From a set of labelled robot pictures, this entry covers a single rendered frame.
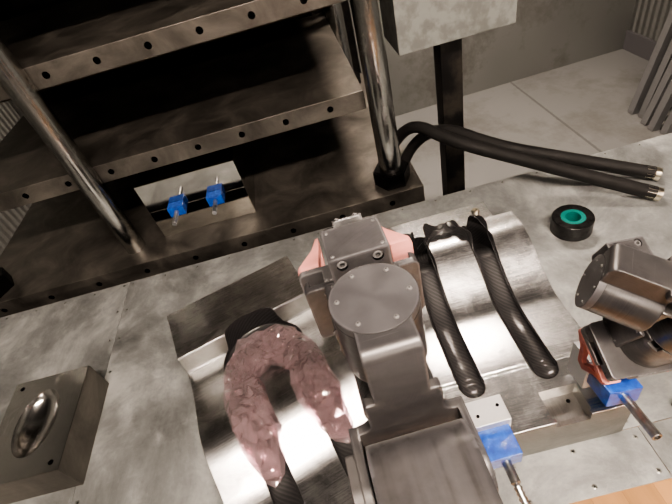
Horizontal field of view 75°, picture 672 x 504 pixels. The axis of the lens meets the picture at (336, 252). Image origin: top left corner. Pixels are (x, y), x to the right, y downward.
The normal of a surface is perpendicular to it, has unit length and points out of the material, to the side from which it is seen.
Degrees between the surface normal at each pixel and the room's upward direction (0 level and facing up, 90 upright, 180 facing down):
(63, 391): 0
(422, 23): 90
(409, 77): 90
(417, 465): 1
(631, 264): 18
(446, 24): 90
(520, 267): 28
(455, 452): 1
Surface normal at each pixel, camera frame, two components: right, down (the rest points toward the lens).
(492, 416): -0.22, -0.70
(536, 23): 0.19, 0.65
